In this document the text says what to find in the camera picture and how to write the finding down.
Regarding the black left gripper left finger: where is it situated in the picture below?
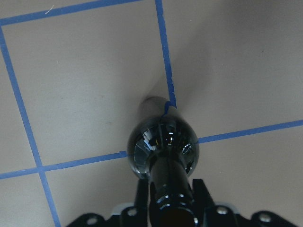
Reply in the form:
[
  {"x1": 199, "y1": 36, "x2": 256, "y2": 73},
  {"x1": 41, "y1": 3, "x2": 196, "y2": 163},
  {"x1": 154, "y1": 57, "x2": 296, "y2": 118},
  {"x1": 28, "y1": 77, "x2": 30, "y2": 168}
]
[{"x1": 134, "y1": 181, "x2": 149, "y2": 227}]

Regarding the dark wine bottle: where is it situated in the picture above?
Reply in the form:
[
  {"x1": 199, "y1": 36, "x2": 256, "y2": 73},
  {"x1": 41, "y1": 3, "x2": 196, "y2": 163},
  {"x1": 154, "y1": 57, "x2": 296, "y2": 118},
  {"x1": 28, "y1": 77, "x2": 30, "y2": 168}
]
[{"x1": 127, "y1": 96, "x2": 199, "y2": 227}]

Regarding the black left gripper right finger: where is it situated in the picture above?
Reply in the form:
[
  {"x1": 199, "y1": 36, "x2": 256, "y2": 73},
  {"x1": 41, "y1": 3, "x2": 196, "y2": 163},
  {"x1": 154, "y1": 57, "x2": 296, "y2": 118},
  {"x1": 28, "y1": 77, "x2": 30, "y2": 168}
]
[{"x1": 192, "y1": 179, "x2": 214, "y2": 227}]

